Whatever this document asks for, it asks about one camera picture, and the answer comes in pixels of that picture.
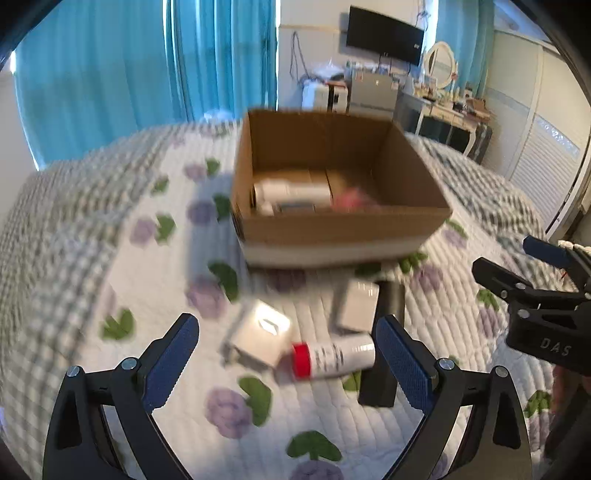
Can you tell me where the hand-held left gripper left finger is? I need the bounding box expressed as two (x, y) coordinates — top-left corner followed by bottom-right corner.
(44, 313), (200, 480)

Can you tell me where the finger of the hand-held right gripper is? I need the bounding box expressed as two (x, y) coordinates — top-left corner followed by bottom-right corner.
(523, 235), (591, 287)
(472, 257), (580, 309)

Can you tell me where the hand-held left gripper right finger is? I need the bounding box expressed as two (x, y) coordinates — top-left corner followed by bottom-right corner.
(373, 315), (532, 480)

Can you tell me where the white bottle with red cap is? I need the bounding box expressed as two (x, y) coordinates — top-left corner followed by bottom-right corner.
(291, 333), (376, 380)

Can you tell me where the long black rectangular block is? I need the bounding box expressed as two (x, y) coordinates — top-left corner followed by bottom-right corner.
(358, 281), (406, 408)

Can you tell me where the grey rectangular box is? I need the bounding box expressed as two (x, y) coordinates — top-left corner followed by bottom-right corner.
(333, 278), (380, 334)

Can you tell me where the small white cube box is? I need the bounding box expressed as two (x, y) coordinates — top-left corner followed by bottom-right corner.
(222, 299), (293, 371)

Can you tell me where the brown cardboard box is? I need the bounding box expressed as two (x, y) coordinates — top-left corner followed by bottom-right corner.
(231, 108), (453, 269)

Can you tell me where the floral quilted blanket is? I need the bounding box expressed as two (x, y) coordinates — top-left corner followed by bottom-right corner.
(0, 121), (573, 480)

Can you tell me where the white wardrobe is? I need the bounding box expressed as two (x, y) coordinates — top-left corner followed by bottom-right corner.
(480, 31), (591, 234)

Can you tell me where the white dressing table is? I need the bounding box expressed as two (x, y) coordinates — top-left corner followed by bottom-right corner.
(416, 96), (493, 158)

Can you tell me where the pink object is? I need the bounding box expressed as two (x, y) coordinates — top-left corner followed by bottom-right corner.
(332, 186), (378, 213)

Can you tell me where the grey flat object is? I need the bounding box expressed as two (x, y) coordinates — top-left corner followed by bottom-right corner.
(277, 200), (333, 214)

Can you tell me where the white plastic bottle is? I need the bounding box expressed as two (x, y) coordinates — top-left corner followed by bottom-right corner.
(253, 179), (333, 216)

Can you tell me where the oval white vanity mirror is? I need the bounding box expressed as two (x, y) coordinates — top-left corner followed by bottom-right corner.
(423, 41), (458, 91)

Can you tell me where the silver mini fridge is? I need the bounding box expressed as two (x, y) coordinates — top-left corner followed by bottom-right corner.
(348, 74), (399, 117)

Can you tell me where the blue curtain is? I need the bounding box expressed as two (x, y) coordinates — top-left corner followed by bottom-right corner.
(11, 0), (185, 171)
(436, 0), (496, 90)
(173, 0), (279, 121)

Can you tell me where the white appliance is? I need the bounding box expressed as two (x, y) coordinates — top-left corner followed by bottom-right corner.
(302, 80), (350, 112)

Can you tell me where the clear plastic bag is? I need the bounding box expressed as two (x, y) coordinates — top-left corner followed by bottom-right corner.
(309, 60), (345, 82)

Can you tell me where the black wall television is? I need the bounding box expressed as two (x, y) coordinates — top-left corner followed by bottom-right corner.
(345, 6), (426, 66)

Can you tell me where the hanging wall cable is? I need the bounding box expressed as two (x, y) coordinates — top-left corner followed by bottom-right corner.
(288, 30), (309, 78)

